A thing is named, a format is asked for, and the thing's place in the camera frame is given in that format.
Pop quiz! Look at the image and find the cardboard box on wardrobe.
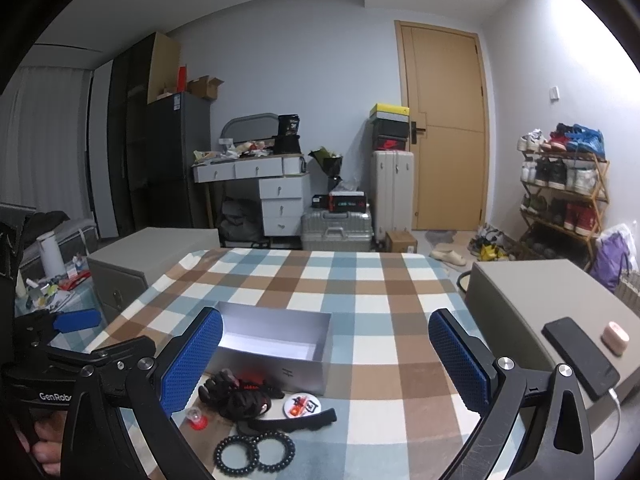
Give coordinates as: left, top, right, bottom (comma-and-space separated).
186, 76, 224, 102

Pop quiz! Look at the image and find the person's left hand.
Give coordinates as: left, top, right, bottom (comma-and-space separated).
15, 411, 67, 477

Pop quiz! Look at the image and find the white charging cable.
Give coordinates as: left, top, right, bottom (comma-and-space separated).
589, 388, 624, 461

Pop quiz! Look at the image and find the grey oval mirror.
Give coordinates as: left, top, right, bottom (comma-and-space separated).
220, 113, 279, 145

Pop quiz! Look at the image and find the silver cardboard box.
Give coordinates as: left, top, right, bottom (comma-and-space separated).
205, 302, 332, 396

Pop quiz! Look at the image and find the white curtain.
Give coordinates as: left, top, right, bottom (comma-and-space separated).
0, 67, 92, 220

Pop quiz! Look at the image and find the purple bag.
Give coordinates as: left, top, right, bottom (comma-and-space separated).
589, 223, 639, 292

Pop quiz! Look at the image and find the dark tall wardrobe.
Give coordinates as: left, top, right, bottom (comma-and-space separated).
106, 32, 210, 237

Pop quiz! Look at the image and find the white drawer desk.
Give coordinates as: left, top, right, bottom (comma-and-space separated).
193, 154, 311, 237

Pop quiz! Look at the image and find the silver lying suitcase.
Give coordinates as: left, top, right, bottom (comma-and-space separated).
300, 209, 373, 252

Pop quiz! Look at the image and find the wooden door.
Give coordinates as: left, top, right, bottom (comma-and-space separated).
395, 21, 489, 231

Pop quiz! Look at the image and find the beige slipper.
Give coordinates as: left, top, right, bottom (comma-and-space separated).
430, 249, 466, 268

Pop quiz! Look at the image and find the small cardboard box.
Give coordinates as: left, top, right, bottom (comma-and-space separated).
384, 231, 418, 254

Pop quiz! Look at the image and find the black red shoe box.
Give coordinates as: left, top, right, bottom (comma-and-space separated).
371, 119, 409, 151

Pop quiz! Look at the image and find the grey right side cabinet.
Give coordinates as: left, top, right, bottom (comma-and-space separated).
464, 258, 640, 480

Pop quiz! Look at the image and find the green black flower bouquet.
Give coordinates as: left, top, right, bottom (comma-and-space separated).
309, 146, 343, 192

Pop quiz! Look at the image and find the yellow lid shoe box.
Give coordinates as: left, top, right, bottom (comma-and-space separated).
370, 103, 410, 117

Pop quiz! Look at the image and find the plaid checked tablecloth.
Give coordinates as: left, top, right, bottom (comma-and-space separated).
93, 249, 478, 479

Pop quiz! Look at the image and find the wooden shoe rack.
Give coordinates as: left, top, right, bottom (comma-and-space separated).
518, 150, 610, 271

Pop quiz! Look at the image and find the white upright suitcase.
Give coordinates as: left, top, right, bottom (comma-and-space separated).
370, 151, 414, 243

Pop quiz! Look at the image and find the black red box on suitcase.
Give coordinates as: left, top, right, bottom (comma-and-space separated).
311, 191, 368, 214

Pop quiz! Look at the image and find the grey cabinet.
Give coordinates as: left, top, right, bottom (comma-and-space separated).
464, 258, 640, 480
88, 228, 220, 324

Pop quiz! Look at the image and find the grey left side cabinet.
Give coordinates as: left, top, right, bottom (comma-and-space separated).
88, 228, 220, 324

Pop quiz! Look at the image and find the small red clear clip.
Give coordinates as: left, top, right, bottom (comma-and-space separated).
186, 406, 208, 431

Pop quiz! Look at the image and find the black smartphone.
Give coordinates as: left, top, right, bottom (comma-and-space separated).
542, 318, 620, 401

